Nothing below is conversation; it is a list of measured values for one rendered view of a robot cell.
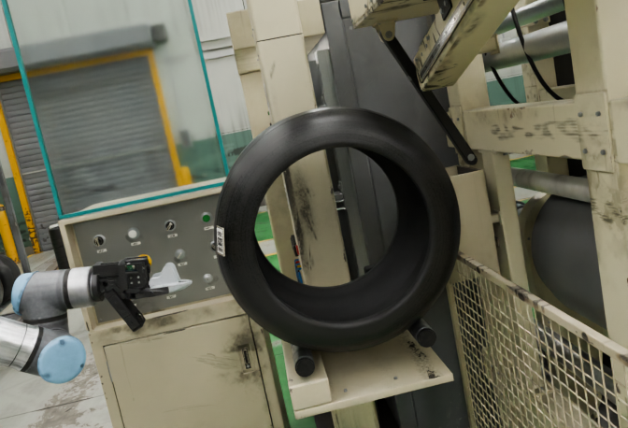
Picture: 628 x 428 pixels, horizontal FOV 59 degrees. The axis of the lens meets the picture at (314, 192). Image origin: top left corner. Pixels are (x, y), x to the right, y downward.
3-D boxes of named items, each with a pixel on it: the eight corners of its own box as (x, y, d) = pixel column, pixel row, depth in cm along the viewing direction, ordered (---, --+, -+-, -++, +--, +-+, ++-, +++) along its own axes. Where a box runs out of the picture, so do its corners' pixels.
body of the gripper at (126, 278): (145, 263, 123) (88, 268, 122) (149, 300, 124) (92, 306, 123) (150, 254, 131) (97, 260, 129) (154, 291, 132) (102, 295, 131)
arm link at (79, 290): (70, 314, 122) (83, 300, 131) (93, 311, 122) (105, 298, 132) (65, 274, 121) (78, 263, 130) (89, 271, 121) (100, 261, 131)
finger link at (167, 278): (188, 265, 125) (146, 269, 124) (191, 291, 126) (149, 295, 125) (190, 262, 128) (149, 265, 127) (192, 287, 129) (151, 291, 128)
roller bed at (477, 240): (428, 266, 176) (411, 174, 172) (472, 256, 177) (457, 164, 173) (449, 284, 156) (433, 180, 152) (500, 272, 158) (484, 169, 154)
